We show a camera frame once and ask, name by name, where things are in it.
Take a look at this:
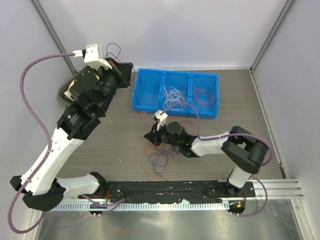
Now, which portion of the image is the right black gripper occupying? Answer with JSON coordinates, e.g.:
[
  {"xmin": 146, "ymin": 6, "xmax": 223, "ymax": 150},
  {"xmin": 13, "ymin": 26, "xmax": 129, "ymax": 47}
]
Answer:
[{"xmin": 145, "ymin": 121, "xmax": 182, "ymax": 148}]

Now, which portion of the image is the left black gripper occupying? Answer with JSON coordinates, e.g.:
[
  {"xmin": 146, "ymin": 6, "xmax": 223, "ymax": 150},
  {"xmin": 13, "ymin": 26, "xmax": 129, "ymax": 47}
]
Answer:
[{"xmin": 92, "ymin": 58, "xmax": 133, "ymax": 116}]

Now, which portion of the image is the purple wire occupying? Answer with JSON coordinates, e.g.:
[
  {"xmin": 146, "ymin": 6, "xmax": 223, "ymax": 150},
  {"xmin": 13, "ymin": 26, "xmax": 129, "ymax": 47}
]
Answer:
[
  {"xmin": 149, "ymin": 121, "xmax": 198, "ymax": 181},
  {"xmin": 104, "ymin": 43, "xmax": 147, "ymax": 116}
]

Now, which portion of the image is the white wire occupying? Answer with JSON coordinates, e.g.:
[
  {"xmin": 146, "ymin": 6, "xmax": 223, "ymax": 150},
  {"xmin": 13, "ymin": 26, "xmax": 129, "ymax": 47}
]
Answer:
[{"xmin": 162, "ymin": 83, "xmax": 187, "ymax": 111}]

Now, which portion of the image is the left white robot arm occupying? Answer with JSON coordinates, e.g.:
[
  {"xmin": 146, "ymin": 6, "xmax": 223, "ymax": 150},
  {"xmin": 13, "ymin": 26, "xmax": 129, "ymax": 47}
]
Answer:
[{"xmin": 10, "ymin": 57, "xmax": 134, "ymax": 212}]

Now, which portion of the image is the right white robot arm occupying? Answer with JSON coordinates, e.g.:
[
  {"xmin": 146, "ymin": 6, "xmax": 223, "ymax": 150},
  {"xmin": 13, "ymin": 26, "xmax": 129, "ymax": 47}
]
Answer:
[{"xmin": 144, "ymin": 121, "xmax": 271, "ymax": 198}]

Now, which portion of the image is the dark green tray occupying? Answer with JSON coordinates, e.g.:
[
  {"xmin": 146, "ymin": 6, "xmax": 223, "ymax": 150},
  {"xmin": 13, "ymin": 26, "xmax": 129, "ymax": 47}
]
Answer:
[{"xmin": 57, "ymin": 71, "xmax": 82, "ymax": 106}]

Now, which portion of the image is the tan tape roll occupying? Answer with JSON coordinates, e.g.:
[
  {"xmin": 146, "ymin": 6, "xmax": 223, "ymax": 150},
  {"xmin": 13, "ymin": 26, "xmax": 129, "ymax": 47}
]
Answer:
[{"xmin": 68, "ymin": 79, "xmax": 77, "ymax": 91}]

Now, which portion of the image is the blue three-compartment bin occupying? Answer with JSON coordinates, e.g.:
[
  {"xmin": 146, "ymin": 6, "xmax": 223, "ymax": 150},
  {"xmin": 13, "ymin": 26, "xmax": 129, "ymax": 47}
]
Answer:
[{"xmin": 132, "ymin": 68, "xmax": 220, "ymax": 119}]

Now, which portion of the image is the white paper pad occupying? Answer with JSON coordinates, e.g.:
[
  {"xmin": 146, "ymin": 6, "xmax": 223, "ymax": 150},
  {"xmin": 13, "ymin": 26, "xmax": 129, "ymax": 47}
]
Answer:
[{"xmin": 63, "ymin": 90, "xmax": 75, "ymax": 102}]

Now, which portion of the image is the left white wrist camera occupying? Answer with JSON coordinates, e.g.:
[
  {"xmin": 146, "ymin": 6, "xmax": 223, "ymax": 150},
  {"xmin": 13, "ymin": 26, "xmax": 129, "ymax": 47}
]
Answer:
[{"xmin": 72, "ymin": 43, "xmax": 113, "ymax": 71}]

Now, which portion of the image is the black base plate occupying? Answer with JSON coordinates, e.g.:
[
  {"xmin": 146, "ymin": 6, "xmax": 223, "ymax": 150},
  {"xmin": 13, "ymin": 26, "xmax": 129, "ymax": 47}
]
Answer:
[{"xmin": 107, "ymin": 180, "xmax": 256, "ymax": 204}]

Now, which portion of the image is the slotted cable duct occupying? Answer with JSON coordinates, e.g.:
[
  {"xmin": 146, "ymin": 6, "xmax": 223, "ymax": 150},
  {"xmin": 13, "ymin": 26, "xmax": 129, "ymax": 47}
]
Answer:
[{"xmin": 52, "ymin": 200, "xmax": 230, "ymax": 212}]

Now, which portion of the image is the left corner aluminium post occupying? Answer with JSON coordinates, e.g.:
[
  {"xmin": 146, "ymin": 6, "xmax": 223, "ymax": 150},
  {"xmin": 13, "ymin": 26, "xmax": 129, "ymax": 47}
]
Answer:
[{"xmin": 29, "ymin": 0, "xmax": 77, "ymax": 75}]

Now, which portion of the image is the corner aluminium post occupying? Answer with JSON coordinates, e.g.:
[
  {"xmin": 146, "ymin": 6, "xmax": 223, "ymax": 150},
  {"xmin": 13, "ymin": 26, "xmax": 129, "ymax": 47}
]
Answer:
[
  {"xmin": 29, "ymin": 0, "xmax": 77, "ymax": 75},
  {"xmin": 249, "ymin": 0, "xmax": 296, "ymax": 73}
]

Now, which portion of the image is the right corner aluminium post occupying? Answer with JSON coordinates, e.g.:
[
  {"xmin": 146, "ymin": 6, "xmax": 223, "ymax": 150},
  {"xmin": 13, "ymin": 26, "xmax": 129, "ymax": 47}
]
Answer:
[{"xmin": 249, "ymin": 0, "xmax": 296, "ymax": 73}]

